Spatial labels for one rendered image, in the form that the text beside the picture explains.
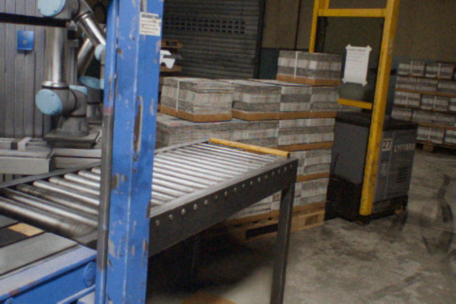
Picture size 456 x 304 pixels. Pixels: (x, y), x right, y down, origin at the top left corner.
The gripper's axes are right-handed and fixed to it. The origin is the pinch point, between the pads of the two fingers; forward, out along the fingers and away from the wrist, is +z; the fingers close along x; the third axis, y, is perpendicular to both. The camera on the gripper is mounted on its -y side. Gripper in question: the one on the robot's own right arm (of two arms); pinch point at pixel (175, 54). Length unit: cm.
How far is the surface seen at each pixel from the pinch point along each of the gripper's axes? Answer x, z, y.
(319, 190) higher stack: -193, 41, 70
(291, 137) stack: -157, 22, 32
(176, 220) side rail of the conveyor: 46, 28, 55
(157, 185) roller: 29, 13, 49
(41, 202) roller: 64, -7, 53
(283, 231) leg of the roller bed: -47, 44, 73
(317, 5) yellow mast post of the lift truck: -229, 15, -76
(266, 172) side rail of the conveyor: -13, 40, 43
